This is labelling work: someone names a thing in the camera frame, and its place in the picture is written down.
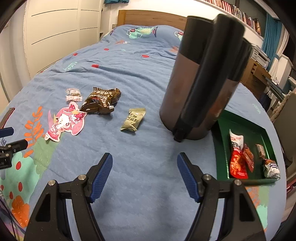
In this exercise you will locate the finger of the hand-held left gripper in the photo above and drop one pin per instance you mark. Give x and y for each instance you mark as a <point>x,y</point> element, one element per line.
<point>16,146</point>
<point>5,132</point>

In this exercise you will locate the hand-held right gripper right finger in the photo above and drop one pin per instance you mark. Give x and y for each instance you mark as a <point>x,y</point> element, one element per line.
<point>188,178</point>

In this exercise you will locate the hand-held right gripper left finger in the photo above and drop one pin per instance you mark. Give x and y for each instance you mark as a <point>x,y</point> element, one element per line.
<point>101,178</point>

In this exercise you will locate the red white snack packet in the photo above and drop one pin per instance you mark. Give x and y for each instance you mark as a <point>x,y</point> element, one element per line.
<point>237,162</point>

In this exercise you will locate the green tray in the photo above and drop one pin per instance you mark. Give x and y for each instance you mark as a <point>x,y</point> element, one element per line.
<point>222,139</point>

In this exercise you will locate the pink cartoon snack packet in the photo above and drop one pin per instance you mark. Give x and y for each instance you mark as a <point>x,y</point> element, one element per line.
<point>66,121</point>

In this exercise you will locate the brown red snack packet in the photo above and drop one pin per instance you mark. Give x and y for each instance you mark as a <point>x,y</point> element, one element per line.
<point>249,160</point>

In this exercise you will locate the olive green snack packet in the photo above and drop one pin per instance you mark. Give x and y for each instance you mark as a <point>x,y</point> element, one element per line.
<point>133,120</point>

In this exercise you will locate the small caramel candy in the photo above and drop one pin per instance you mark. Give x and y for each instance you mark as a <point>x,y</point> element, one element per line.
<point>260,150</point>

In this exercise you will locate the small clear candy packet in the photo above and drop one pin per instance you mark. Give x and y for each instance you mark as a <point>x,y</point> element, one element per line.
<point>74,95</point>

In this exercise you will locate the dark brown snack bag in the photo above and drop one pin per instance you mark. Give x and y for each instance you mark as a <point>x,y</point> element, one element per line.
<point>100,100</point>

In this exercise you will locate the white blue snack bag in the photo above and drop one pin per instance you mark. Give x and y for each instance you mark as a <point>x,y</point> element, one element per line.
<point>271,169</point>

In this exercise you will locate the black and grey kettle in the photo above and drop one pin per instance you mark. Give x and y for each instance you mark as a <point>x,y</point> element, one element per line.
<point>185,92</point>

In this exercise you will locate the grey chair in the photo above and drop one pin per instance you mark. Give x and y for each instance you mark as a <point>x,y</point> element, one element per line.
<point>286,129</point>

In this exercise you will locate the dark blue bag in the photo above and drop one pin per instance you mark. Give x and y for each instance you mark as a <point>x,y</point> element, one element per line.
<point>265,99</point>

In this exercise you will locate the white wardrobe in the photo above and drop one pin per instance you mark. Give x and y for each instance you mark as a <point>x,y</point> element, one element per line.
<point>57,30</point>

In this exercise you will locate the wooden cabinet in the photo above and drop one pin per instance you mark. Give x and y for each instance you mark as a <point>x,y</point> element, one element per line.
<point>252,74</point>

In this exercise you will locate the grey desk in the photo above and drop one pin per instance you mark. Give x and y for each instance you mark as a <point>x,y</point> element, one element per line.
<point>275,87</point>

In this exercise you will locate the white printer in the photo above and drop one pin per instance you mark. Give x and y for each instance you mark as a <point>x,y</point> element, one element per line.
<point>259,56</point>

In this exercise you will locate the wooden headboard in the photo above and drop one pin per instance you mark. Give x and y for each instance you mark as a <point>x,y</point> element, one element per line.
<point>150,17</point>

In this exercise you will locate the teal curtain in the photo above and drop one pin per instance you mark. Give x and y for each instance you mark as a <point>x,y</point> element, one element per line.
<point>270,34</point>
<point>116,1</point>

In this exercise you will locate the row of books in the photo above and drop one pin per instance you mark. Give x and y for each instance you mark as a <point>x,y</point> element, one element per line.
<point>231,8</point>

